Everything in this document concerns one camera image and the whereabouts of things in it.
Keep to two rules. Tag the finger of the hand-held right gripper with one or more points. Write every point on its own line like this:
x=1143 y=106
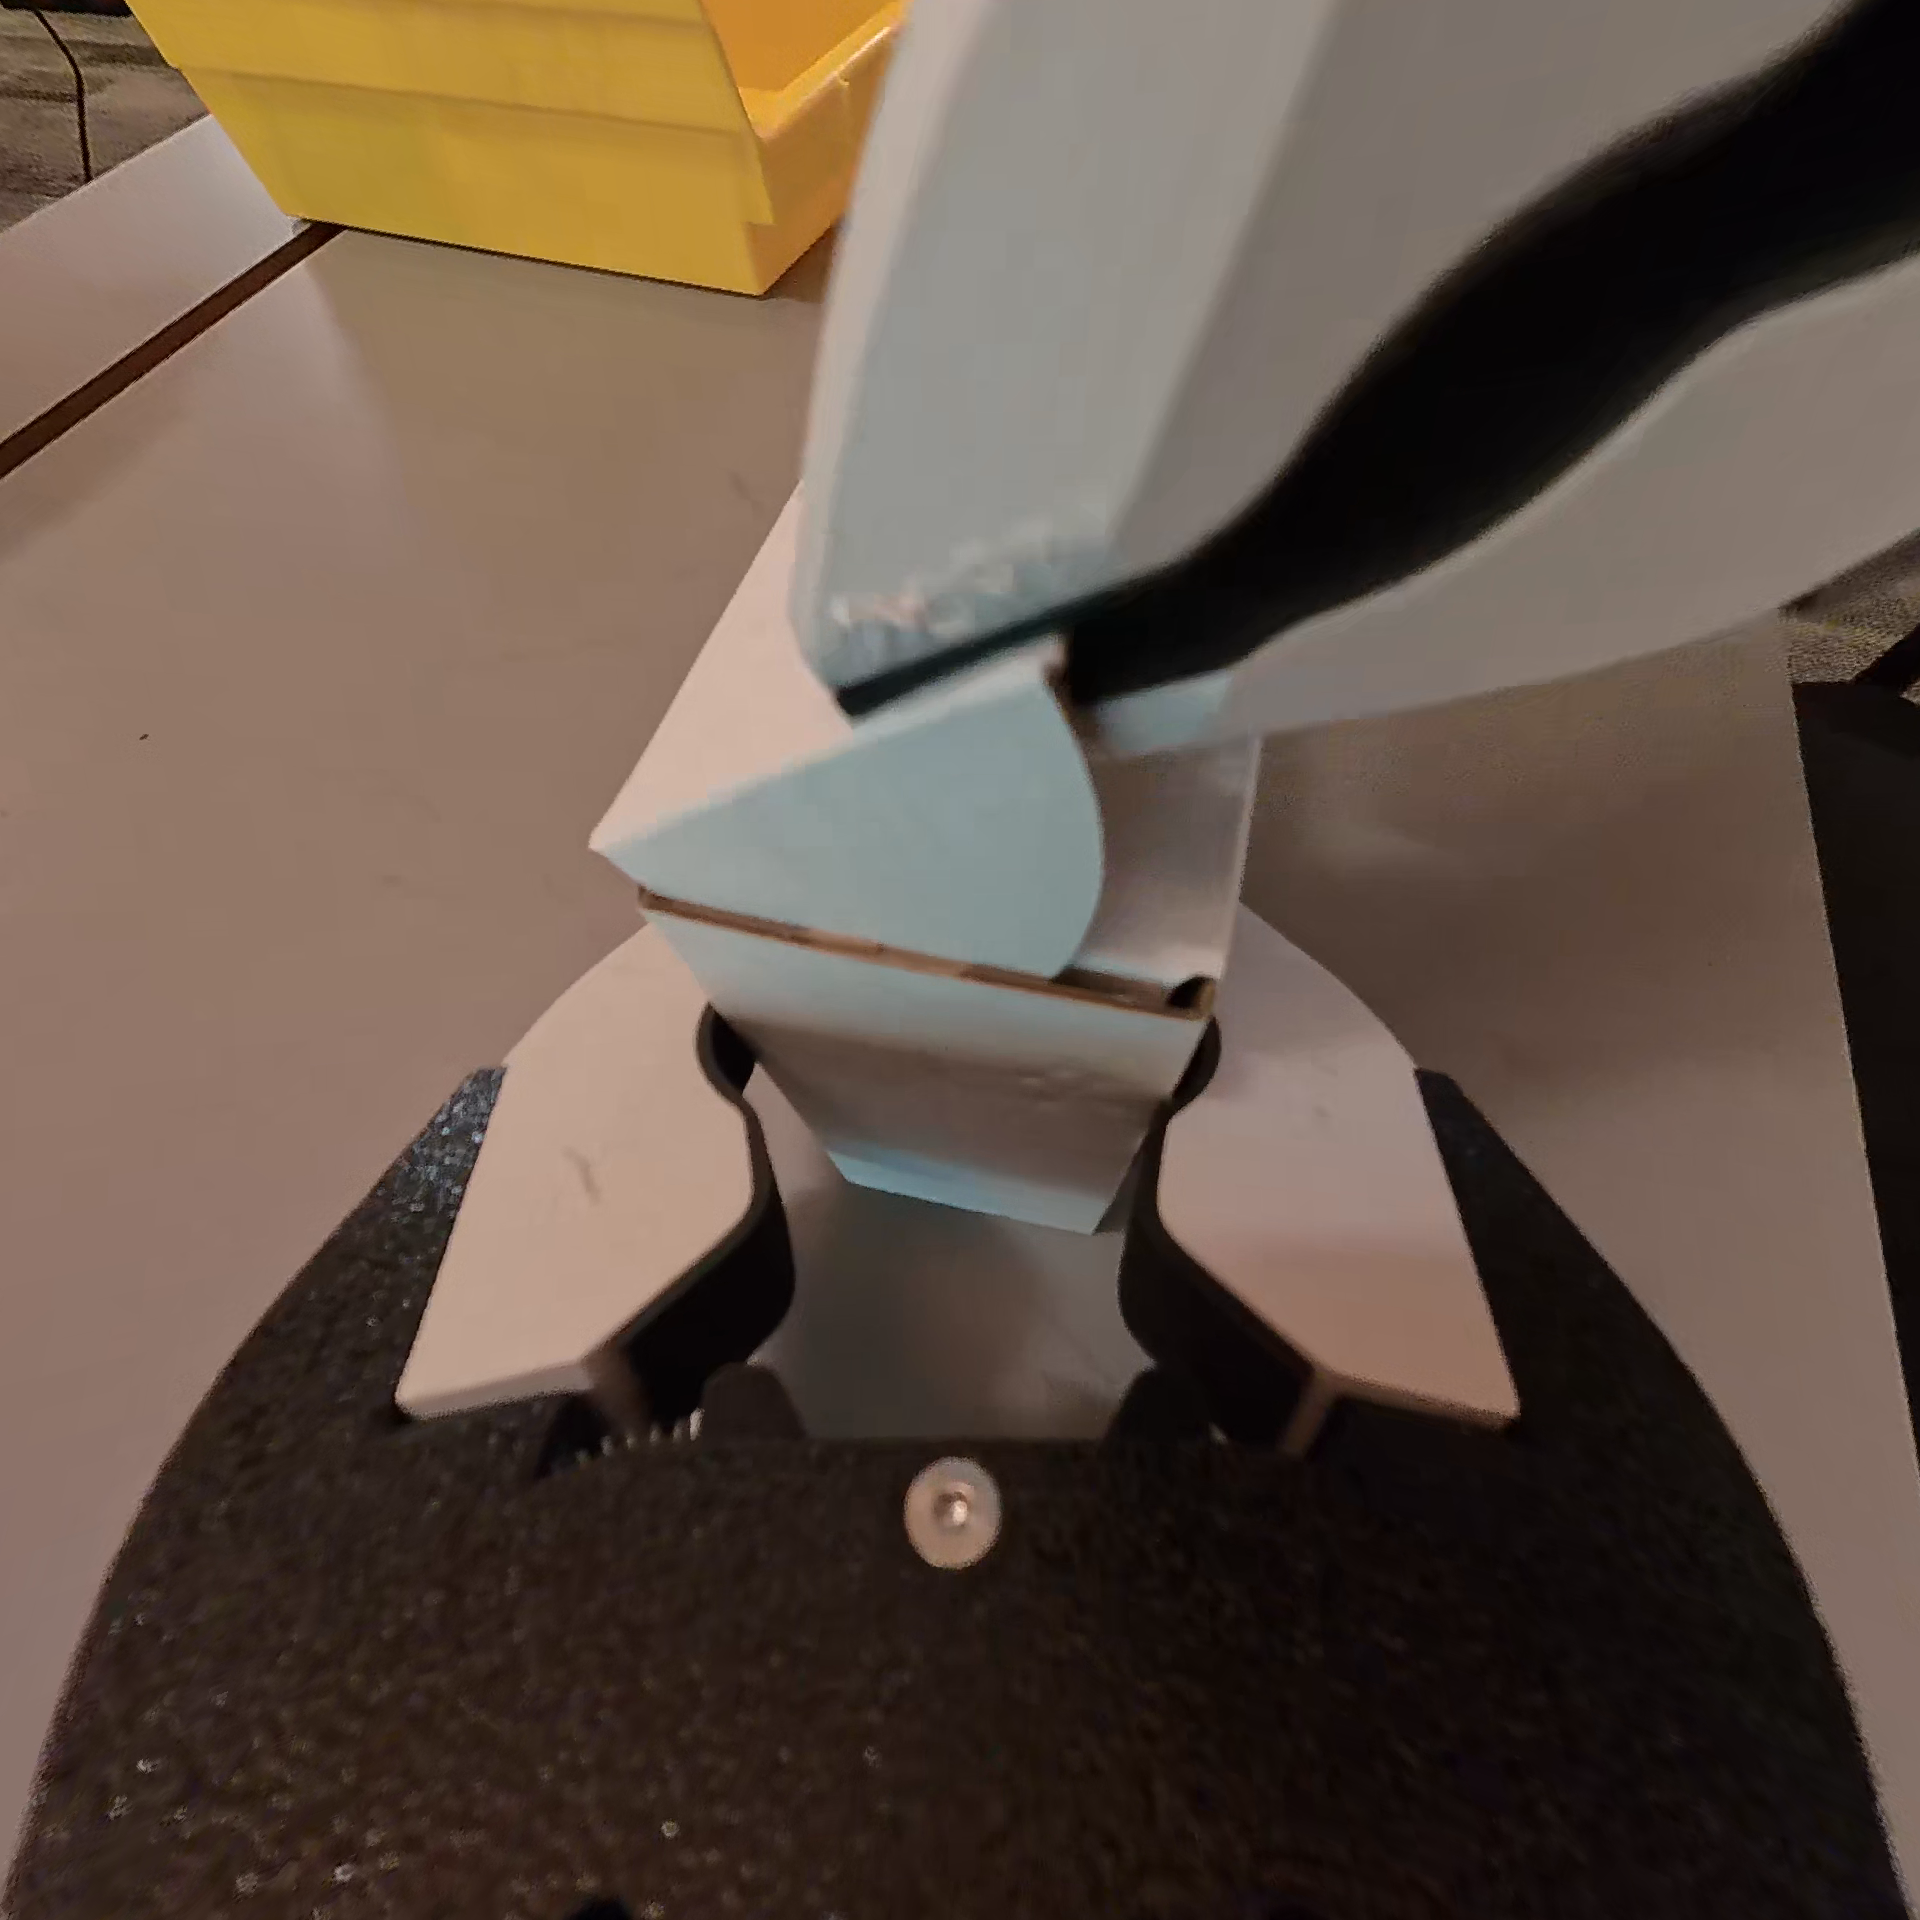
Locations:
x=1575 y=525
x=1050 y=301

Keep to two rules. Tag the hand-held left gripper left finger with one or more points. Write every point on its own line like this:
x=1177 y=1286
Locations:
x=587 y=1201

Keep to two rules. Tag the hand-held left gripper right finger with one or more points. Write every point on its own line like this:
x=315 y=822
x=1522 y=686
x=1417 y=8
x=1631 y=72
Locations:
x=1337 y=1201

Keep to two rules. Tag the white cardboard box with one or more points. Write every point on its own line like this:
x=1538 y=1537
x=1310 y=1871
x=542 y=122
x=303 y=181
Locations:
x=932 y=839

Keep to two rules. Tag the person's black pants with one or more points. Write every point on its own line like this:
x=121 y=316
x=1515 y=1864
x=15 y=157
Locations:
x=1862 y=901

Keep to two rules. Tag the yellow plastic bin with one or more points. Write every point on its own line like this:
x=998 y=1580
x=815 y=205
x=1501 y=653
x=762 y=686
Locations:
x=525 y=136

